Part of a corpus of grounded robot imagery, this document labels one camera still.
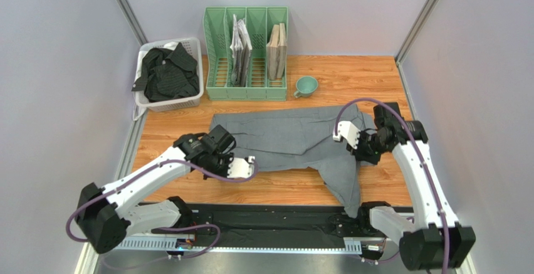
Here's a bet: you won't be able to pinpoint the white laundry basket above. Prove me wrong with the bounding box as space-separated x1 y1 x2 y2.
132 38 204 113

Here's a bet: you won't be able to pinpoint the aluminium frame rail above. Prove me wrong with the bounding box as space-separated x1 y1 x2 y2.
85 206 466 255

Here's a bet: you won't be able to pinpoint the teal cup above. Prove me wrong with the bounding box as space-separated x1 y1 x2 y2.
293 76 318 98

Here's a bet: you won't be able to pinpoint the grey magazines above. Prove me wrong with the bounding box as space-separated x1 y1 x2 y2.
230 14 253 87

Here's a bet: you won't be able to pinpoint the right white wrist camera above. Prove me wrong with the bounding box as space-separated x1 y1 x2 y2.
332 121 361 150

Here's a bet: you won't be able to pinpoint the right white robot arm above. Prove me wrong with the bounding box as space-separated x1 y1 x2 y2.
332 100 476 273

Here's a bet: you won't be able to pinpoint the green file organizer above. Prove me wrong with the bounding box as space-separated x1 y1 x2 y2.
203 6 289 101

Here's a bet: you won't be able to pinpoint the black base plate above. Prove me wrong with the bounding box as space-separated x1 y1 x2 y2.
178 203 385 249

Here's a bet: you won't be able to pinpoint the brown books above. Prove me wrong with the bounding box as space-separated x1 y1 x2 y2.
266 23 287 80

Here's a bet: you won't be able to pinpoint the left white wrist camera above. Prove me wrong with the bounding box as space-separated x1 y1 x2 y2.
227 156 255 179

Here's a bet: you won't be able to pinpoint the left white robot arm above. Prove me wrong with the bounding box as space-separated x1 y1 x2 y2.
73 125 236 254

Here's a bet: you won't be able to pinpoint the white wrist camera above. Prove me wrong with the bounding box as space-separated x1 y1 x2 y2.
227 156 255 179
332 121 361 150

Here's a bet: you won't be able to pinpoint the black striped shirt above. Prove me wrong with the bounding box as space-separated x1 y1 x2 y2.
132 42 200 103

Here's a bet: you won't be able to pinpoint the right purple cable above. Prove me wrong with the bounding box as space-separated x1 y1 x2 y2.
333 98 451 274

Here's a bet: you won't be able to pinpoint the grey long sleeve shirt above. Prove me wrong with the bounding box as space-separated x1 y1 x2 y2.
210 106 361 218

